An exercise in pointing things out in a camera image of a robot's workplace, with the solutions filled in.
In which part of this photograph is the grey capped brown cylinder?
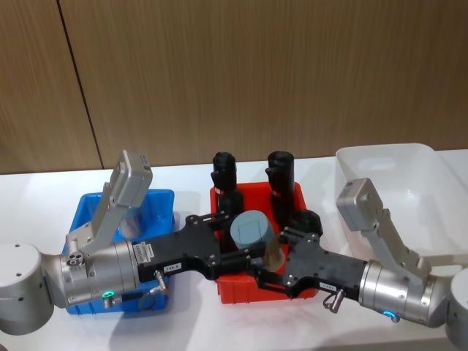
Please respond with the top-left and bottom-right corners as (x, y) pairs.
(229, 209), (288, 275)

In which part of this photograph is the blue plastic bin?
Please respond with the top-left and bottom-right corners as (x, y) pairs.
(61, 189), (176, 316)

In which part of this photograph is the right gripper thin dark cable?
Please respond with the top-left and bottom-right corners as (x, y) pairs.
(322, 288), (345, 314)

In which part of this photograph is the left gripper thin dark cable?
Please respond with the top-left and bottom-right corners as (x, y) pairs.
(102, 269), (171, 312)

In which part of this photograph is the red plastic bin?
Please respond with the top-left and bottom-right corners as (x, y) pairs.
(208, 181), (317, 306)

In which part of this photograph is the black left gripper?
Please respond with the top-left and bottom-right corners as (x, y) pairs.
(135, 211), (267, 284)

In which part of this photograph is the gripper thin dark cable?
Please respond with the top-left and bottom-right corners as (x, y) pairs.
(102, 269), (171, 312)
(322, 288), (345, 314)

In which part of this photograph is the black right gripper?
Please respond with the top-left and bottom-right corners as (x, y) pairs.
(252, 226), (367, 298)

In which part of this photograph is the white translucent plastic bin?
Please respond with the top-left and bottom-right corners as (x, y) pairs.
(334, 143), (468, 273)

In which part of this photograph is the tall black cylinder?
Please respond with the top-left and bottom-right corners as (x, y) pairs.
(265, 149), (298, 228)

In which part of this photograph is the black cylinder with red band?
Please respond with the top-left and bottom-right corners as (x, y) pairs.
(211, 151), (239, 200)

